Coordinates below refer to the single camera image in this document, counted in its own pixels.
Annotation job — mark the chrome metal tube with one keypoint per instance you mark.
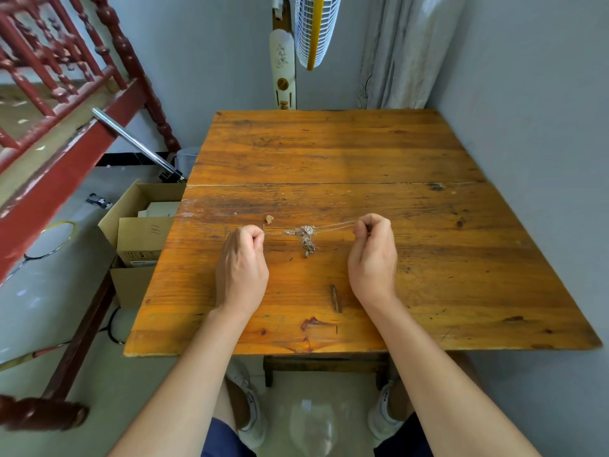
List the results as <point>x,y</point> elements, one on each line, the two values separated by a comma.
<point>133,141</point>

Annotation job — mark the cream fan stand column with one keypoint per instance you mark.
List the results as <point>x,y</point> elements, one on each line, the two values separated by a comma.
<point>282,61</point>

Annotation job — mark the person's left leg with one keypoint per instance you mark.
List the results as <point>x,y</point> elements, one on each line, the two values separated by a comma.
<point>235,404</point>

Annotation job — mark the person's right leg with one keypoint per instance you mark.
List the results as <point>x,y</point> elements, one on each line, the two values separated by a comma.
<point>402,399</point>

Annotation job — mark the person's right white shoe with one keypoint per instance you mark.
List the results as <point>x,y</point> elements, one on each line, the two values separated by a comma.
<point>380,416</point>

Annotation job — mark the white flat box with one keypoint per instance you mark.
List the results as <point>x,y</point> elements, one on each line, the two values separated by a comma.
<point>161,209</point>

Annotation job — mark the person's right forearm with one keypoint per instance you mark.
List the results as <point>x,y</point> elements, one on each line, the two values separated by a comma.
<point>442,385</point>

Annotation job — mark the person's leg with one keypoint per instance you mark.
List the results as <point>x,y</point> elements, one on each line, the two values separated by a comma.
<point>235,404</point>
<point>402,399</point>

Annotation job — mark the badminton racket black rim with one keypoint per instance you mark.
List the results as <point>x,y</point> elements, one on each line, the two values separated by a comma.
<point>110,328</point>

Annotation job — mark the white standing fan head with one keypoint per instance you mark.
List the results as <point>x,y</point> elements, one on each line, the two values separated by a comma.
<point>316,28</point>

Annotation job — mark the person's left white shoe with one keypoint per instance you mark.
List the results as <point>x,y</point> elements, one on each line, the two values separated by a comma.
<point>252,414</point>

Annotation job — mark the person's left hand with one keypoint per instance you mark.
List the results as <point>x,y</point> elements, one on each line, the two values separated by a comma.
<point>240,273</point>

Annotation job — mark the small black white device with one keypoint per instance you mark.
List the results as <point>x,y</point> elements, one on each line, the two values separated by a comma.
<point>98,200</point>

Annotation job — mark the dark wooden crossbar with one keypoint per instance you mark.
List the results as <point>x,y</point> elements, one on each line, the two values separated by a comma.
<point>326,364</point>

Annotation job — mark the person's right hand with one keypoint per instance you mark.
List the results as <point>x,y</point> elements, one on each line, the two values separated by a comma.
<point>373,266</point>

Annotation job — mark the badminton racket yellow rim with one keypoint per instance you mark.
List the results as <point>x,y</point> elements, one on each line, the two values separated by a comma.
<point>71,231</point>

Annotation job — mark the person's left thumb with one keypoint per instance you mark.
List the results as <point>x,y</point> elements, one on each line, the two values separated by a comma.
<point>257,237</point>

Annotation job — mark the person's right thumb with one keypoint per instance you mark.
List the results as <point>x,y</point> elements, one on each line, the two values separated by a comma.
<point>361,229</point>

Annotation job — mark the dark blue shorts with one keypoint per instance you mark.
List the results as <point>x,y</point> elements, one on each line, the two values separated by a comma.
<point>221,442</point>

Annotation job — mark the light grey curtain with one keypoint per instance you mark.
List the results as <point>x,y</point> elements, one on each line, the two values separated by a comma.
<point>404,52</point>

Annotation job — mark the red wooden bed frame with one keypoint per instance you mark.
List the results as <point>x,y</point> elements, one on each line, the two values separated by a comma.
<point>62,152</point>

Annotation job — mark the large open cardboard box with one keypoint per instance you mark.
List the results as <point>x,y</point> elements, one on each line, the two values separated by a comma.
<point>124,204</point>

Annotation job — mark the person's white shoe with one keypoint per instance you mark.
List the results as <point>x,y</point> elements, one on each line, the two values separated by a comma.
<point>380,416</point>
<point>252,414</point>

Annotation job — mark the person's left forearm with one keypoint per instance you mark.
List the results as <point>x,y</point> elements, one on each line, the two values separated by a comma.
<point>188,390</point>

